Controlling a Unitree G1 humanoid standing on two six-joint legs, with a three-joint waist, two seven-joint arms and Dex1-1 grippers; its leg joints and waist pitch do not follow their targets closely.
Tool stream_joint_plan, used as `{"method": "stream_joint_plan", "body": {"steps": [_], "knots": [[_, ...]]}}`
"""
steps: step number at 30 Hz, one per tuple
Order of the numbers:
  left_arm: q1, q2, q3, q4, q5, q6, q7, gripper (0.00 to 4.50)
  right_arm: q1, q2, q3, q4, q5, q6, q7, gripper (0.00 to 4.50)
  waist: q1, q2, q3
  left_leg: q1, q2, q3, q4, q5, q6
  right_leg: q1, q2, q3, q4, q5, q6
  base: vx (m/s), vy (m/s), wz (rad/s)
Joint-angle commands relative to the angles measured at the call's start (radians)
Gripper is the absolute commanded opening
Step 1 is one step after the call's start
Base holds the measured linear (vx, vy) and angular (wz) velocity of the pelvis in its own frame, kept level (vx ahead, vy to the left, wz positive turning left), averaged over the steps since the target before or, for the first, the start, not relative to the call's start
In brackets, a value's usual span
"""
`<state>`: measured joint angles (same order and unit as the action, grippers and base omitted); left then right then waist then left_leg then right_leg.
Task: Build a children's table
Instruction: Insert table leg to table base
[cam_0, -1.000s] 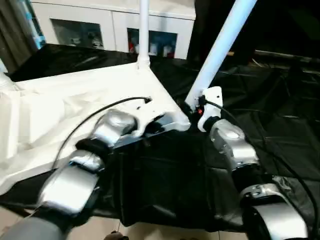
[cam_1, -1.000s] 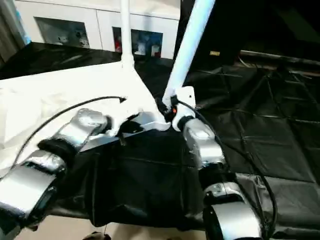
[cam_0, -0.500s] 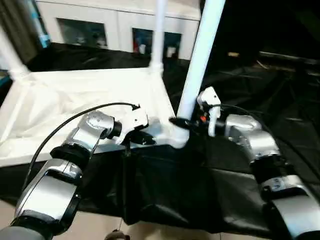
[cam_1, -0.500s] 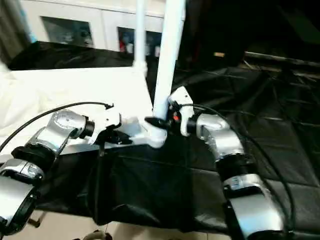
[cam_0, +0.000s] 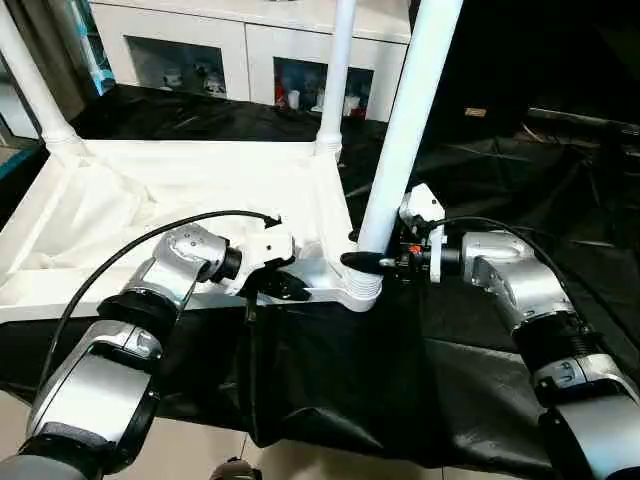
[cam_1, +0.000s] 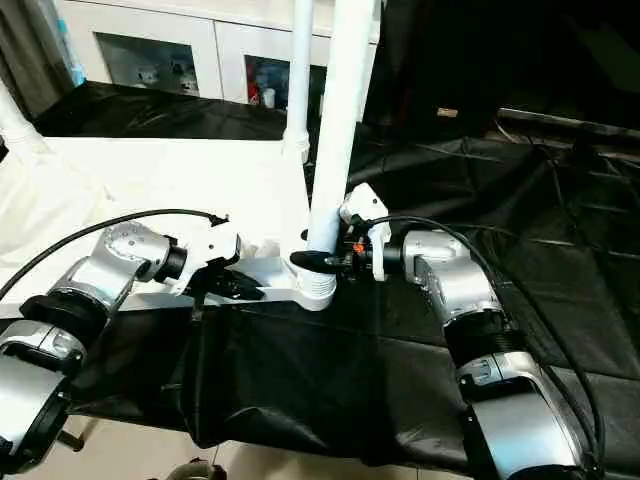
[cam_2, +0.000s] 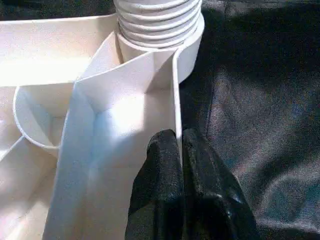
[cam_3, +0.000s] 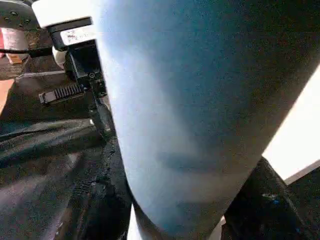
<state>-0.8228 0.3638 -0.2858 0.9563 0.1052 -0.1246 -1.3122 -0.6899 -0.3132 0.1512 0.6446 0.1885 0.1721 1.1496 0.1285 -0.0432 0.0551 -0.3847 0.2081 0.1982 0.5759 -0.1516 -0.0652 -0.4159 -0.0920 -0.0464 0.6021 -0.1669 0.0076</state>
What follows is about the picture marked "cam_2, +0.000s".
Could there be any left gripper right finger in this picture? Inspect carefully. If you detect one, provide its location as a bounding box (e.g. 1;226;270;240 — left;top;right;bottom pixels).
182;127;261;240

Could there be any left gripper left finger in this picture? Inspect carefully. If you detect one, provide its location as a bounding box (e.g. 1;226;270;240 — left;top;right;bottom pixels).
125;129;187;240

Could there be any white plastic table top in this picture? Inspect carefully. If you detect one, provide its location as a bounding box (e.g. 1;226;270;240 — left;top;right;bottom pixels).
0;14;206;240

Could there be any white plastic table leg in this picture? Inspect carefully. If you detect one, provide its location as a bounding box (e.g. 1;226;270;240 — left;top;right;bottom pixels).
114;0;205;50

